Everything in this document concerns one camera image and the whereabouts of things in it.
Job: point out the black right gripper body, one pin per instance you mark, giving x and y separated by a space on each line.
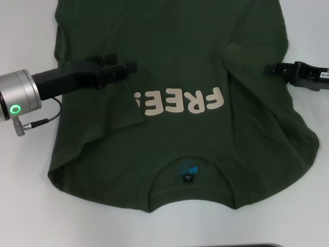
312 72

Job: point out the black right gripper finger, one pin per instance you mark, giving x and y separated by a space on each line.
306 83
278 69

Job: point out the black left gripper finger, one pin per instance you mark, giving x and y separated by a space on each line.
106 59
117 73

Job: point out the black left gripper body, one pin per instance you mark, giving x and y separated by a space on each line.
61 78

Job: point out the dark green FREE! t-shirt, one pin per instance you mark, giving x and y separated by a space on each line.
180 38

